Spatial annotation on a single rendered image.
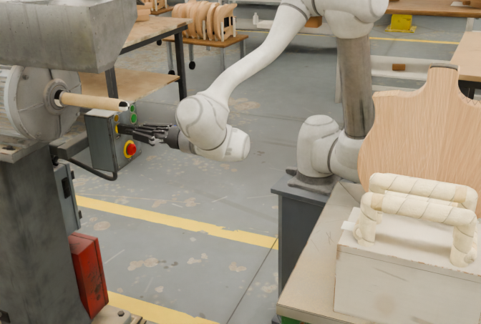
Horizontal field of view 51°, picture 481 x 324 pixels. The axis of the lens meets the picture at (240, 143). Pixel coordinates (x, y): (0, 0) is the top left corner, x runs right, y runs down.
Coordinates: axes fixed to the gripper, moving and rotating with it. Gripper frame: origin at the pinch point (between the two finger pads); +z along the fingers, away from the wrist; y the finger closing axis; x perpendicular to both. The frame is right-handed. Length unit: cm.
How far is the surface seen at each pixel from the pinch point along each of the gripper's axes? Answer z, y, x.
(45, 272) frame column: 21, -26, -43
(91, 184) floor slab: 126, 119, -107
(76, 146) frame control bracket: 14.1, -8.9, -4.3
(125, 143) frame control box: 4.0, 3.2, -6.8
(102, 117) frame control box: 6.4, -3.4, 4.6
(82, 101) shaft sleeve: -5.0, -24.1, 18.2
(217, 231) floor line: 20, 98, -107
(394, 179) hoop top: -85, -32, 14
